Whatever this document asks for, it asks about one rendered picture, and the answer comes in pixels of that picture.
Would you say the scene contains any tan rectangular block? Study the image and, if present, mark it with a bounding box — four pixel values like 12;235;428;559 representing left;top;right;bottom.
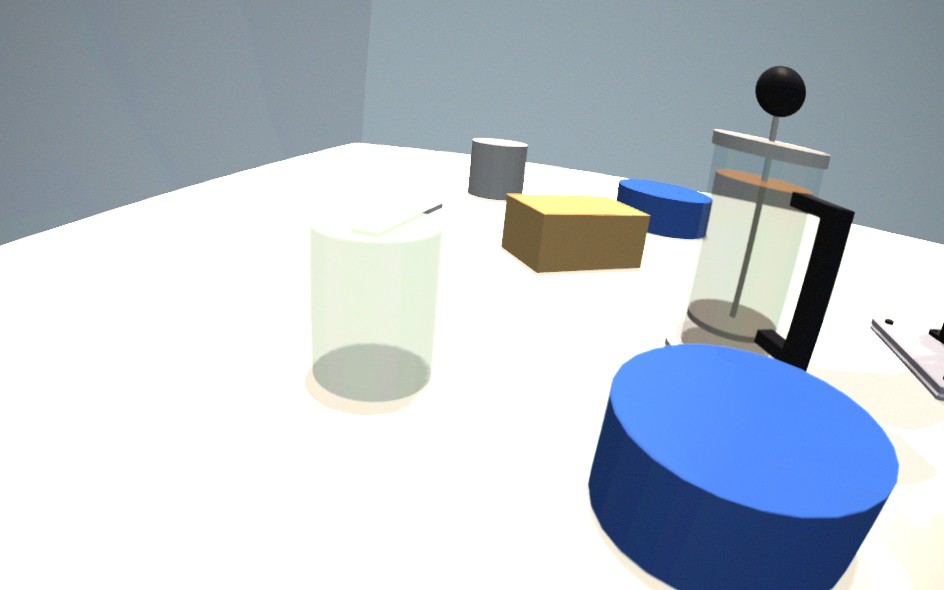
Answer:
501;194;651;273

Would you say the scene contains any glass french press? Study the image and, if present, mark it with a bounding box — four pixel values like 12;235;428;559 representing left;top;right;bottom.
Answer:
664;66;855;372

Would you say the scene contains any blue short cylinder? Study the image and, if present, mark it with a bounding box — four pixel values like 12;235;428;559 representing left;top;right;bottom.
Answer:
616;179;705;240
587;344;899;590

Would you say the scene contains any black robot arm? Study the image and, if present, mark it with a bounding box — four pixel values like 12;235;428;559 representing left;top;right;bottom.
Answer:
929;322;944;344

